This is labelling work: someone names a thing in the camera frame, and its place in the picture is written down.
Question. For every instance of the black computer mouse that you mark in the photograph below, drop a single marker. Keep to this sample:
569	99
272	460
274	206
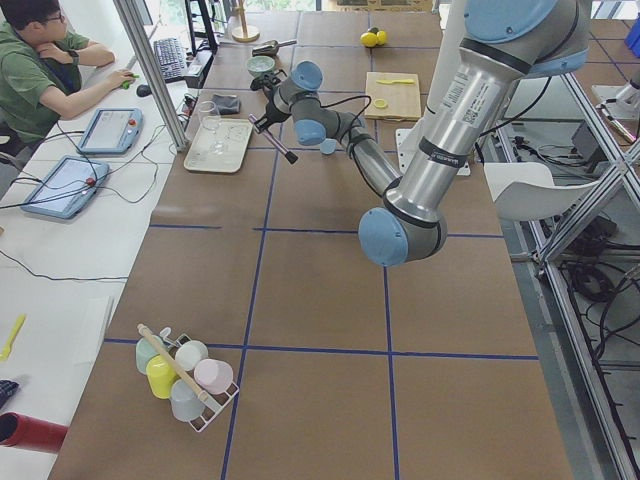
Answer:
143	90

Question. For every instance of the wooden cutting board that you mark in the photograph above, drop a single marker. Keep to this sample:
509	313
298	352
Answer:
403	100

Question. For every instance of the white cup in rack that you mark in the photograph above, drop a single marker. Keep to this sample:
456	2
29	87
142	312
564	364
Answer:
190	354

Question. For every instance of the yellow spatula on desk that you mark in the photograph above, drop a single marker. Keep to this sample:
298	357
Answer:
8	345

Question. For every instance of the light blue plastic cup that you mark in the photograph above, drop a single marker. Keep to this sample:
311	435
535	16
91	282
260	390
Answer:
328	146

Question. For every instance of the yellow cup in rack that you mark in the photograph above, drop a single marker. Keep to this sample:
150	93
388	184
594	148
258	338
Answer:
161	377

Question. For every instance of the pink cup in rack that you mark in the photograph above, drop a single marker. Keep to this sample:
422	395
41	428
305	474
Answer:
215	376

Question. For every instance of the green cup in rack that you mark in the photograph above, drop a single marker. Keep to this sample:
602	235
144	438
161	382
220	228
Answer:
144	352

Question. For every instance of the lower blue teach pendant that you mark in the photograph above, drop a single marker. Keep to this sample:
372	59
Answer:
67	188

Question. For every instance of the black keyboard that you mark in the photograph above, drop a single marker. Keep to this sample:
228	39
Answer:
171	58

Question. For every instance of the person in green shirt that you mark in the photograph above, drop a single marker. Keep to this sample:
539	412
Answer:
40	77

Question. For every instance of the wooden mug tree stand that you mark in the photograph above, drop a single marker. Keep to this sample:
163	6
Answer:
243	32

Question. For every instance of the metal ice scoop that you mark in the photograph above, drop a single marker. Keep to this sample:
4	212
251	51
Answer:
271	48

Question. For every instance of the grey cup in rack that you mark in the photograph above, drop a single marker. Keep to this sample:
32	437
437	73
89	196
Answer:
185	405

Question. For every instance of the white wire cup rack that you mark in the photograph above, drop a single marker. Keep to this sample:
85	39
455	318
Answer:
216	402

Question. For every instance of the red bottle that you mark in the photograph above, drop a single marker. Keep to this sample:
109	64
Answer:
29	433

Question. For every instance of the blue teach pendant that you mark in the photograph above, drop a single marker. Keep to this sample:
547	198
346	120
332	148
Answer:
111	131
67	188

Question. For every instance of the cream bear tray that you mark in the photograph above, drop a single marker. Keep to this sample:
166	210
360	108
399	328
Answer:
235	134

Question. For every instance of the upper blue teach pendant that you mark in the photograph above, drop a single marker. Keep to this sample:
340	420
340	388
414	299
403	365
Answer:
111	131

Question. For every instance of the wooden rack handle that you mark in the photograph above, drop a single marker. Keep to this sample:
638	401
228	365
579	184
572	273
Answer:
200	393

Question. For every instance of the green bowl with ice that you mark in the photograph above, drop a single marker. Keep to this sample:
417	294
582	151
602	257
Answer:
260	65

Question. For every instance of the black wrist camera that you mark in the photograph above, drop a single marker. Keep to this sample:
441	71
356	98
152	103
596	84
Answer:
268	80

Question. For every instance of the clear wine glass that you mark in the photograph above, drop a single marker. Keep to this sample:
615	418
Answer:
210	120

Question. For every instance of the yellow plastic knife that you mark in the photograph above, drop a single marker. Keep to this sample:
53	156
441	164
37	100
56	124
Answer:
397	81

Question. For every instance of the aluminium frame post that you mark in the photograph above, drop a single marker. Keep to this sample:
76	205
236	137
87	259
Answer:
134	28

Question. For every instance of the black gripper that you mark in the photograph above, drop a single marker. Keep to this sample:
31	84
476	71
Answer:
271	111

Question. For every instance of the grey folded cloth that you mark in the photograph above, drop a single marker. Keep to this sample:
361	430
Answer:
227	104

